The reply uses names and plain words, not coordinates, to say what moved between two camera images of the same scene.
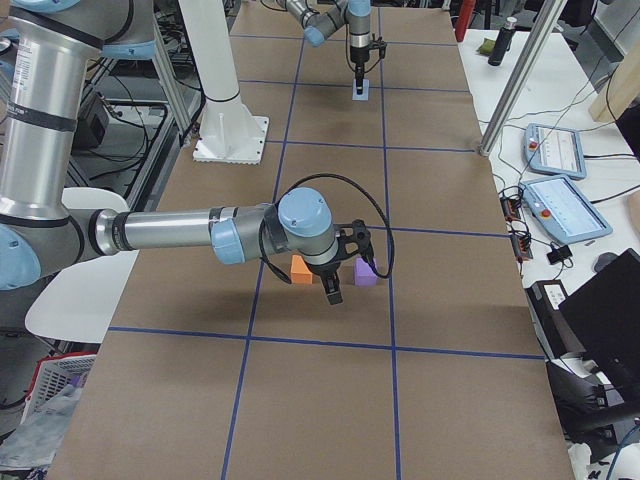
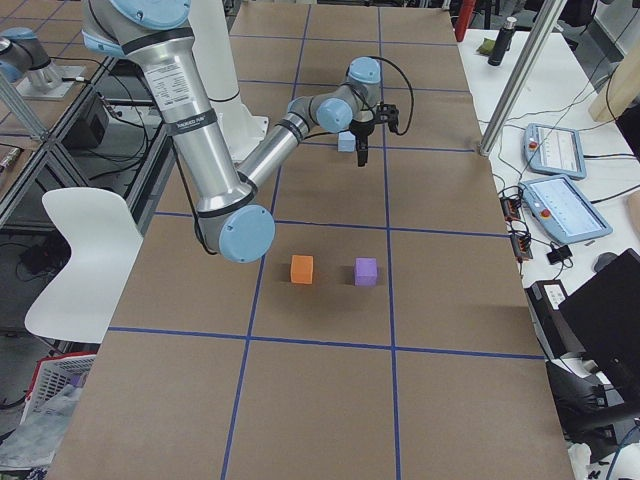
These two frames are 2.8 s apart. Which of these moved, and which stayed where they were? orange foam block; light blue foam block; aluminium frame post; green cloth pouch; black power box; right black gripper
Moved: light blue foam block; right black gripper
Stayed: black power box; aluminium frame post; green cloth pouch; orange foam block
